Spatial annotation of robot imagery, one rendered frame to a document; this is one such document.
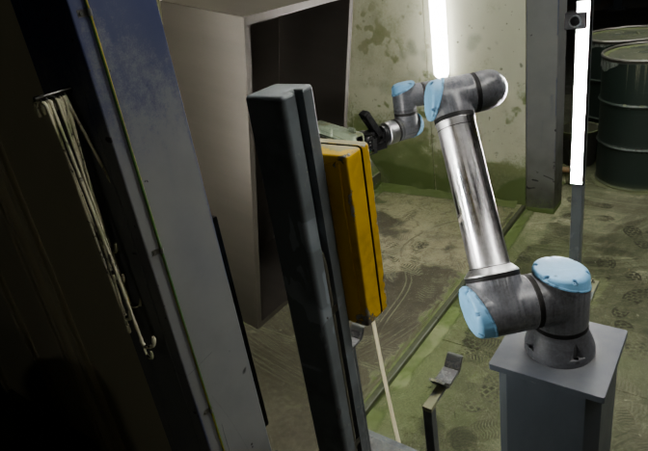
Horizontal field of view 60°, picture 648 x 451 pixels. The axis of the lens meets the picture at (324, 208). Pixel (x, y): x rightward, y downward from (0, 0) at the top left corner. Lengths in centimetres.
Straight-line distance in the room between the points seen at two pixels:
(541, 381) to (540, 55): 233
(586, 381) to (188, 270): 108
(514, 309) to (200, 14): 124
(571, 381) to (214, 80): 136
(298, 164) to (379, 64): 345
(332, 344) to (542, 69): 303
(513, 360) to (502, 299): 25
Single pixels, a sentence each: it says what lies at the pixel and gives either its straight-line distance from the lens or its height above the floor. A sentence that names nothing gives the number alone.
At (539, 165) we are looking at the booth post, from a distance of 386.
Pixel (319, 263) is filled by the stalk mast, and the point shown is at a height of 142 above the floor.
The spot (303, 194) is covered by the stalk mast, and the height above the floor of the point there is 152.
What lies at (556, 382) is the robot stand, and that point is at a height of 64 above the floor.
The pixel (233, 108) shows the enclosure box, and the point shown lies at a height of 136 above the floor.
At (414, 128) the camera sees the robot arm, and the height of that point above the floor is 110.
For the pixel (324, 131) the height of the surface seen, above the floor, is 115.
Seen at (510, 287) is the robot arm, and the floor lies 90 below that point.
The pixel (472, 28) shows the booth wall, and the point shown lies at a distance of 376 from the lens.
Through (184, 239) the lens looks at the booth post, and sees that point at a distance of 123.
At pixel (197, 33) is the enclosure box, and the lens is 188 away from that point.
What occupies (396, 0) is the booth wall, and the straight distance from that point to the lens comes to 395.
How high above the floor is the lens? 178
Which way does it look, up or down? 24 degrees down
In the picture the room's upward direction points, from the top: 9 degrees counter-clockwise
